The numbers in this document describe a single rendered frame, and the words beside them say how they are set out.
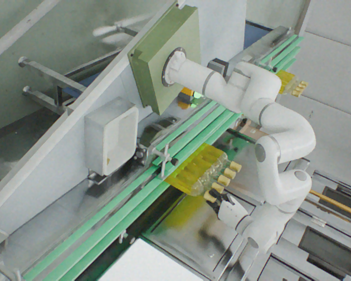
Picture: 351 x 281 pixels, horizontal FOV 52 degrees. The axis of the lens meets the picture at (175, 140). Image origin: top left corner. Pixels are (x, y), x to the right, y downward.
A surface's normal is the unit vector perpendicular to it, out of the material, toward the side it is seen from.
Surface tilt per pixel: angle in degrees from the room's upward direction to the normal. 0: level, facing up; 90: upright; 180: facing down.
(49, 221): 90
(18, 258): 90
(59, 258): 90
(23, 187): 0
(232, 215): 104
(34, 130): 90
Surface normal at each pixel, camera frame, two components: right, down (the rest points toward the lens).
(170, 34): -0.10, -0.51
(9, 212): 0.83, 0.42
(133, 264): 0.13, -0.78
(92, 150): -0.54, 0.46
